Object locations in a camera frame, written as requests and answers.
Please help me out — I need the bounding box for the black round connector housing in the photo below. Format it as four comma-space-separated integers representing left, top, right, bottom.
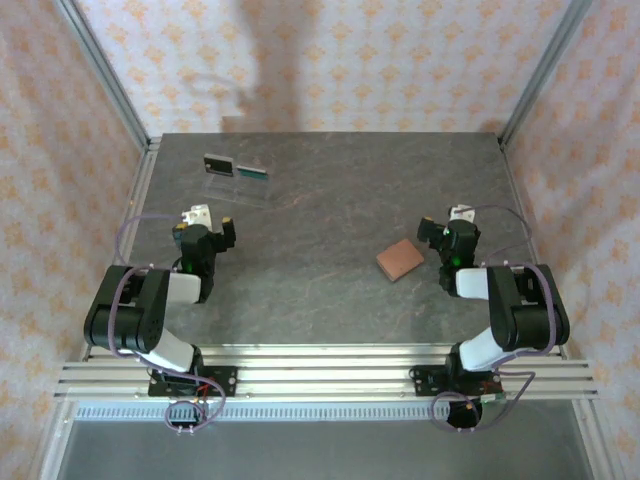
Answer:
446, 399, 484, 432

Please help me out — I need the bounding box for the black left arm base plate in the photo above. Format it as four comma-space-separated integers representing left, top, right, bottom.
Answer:
147, 364, 239, 399

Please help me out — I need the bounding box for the black card with red dot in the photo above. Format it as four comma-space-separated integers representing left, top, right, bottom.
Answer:
203, 154, 236, 178

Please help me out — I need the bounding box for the aluminium table side rail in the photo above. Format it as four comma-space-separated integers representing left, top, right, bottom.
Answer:
82, 139, 162, 362
499, 142, 569, 360

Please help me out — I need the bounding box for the slotted grey cable duct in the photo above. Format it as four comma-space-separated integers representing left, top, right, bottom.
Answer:
73, 402, 576, 423

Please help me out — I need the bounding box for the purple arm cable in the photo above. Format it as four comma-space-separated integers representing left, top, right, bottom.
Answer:
429, 204, 564, 435
107, 212, 225, 435

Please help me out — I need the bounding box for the black terminal block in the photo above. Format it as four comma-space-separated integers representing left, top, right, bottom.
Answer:
168, 402, 207, 432

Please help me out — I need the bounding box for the grey metal lower shelf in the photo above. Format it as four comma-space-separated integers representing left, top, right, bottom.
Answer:
53, 419, 596, 480

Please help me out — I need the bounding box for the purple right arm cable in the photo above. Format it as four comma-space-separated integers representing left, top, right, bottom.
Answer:
429, 204, 564, 435

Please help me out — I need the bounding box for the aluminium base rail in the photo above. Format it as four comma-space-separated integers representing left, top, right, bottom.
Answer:
54, 343, 601, 401

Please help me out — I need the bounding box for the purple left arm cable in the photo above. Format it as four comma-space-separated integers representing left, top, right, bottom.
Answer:
107, 212, 225, 435

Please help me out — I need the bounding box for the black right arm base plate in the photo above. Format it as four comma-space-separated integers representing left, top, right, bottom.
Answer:
408, 364, 504, 399

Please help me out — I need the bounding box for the aluminium frame post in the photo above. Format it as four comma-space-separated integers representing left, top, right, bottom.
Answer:
499, 0, 596, 149
52, 0, 151, 151

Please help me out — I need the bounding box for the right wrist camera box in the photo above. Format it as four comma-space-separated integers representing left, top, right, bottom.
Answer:
447, 203, 477, 224

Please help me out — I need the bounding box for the clear acrylic card stand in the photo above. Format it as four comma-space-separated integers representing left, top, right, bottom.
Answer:
202, 155, 275, 207

